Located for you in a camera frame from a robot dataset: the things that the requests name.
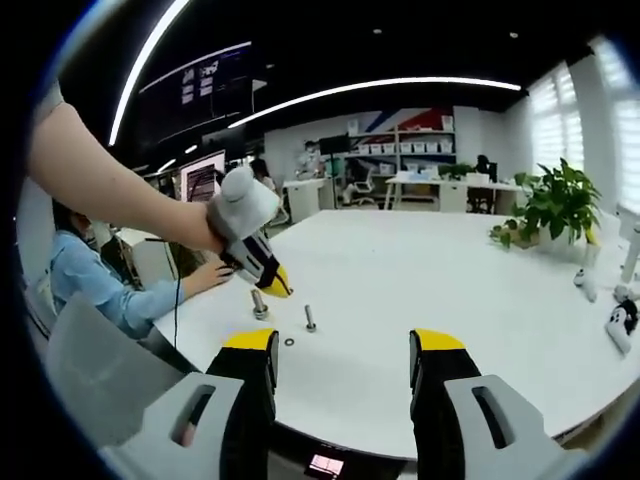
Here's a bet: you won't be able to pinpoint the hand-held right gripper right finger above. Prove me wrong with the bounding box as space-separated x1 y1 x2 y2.
408 328 587 480

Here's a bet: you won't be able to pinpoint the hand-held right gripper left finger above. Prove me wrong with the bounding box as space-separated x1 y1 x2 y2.
102 327 280 480

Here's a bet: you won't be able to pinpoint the computer monitor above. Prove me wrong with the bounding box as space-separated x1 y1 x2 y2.
178 149 226 204

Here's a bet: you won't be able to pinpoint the white cabinet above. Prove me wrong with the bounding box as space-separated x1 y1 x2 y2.
282 178 331 224

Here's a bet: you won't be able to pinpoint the black screen on stand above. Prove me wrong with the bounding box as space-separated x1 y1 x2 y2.
318 134 350 155

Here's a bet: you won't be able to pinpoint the white office chair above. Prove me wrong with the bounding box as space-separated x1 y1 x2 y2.
342 167 379 206

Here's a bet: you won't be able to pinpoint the dark hanging display screen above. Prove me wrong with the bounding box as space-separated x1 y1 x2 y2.
137 40 254 146

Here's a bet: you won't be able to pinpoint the person's grey shirt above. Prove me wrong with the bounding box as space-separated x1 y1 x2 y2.
29 79 187 449

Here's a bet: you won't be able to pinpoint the long ceiling light strip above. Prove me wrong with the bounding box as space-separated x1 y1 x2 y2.
108 0 191 147
227 77 522 130

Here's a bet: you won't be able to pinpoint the shelf unit with white bins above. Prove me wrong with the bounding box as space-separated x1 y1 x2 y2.
349 114 457 201

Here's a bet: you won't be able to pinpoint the white handheld controller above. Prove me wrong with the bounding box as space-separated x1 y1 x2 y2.
573 267 599 304

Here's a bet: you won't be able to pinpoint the long white desk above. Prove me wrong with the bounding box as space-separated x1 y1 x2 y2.
384 174 521 215

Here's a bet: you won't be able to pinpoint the black and white plush toy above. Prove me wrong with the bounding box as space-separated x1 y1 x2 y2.
604 298 640 356

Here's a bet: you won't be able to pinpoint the potted green plant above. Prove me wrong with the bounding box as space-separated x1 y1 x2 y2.
489 157 604 251

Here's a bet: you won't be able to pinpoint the white window blinds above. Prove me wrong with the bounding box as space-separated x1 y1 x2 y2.
527 37 640 216

